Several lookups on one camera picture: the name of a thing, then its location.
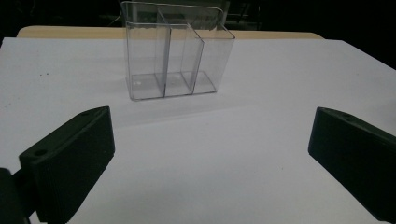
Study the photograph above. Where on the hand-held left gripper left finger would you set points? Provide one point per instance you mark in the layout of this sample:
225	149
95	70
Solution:
70	161

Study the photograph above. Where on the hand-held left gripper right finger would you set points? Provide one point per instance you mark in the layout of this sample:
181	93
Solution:
358	155

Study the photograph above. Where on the clear plastic divided organizer box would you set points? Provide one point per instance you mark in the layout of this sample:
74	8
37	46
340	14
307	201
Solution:
174	59

